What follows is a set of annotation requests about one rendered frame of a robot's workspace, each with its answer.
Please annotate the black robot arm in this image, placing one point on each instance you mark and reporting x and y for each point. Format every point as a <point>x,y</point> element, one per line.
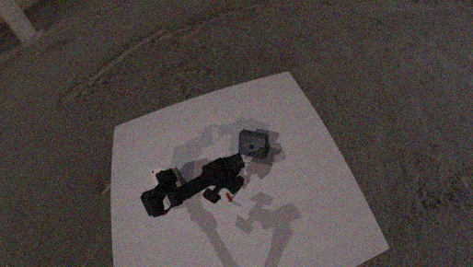
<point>214,173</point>

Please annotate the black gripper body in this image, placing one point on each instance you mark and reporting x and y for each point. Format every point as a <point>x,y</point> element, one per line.
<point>212,195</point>

